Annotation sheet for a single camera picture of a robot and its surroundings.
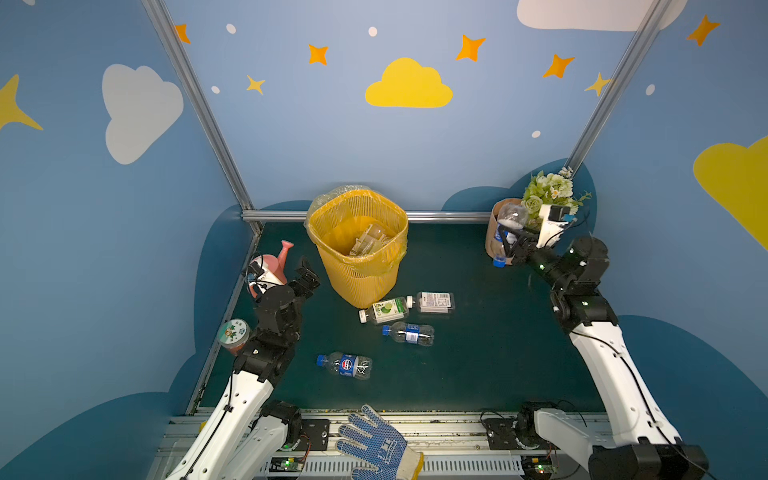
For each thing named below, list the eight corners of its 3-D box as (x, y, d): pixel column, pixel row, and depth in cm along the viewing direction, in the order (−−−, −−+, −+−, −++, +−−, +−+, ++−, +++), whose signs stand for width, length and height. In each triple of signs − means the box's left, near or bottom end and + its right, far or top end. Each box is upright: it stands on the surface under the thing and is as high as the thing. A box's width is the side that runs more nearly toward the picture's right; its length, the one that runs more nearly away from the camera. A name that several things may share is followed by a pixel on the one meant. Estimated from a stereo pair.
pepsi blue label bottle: (316, 371, 85) (313, 366, 82) (321, 353, 88) (319, 348, 85) (369, 380, 84) (369, 375, 80) (373, 362, 87) (373, 357, 84)
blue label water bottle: (381, 342, 92) (381, 334, 88) (384, 327, 96) (384, 318, 91) (431, 350, 91) (433, 342, 86) (432, 334, 94) (434, 326, 90)
